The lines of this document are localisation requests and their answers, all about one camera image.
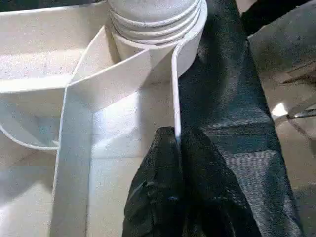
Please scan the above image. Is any black work mat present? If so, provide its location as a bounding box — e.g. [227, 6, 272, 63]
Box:
[177, 0, 305, 237]

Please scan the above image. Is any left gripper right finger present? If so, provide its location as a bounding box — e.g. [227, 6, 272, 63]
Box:
[180, 126, 260, 237]

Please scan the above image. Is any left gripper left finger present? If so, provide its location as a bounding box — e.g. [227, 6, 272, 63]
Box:
[122, 127, 185, 237]

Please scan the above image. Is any white plastic table top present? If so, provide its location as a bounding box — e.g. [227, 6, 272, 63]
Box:
[0, 0, 208, 237]

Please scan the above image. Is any white plastic table leg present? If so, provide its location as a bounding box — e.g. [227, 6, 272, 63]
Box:
[107, 0, 206, 47]

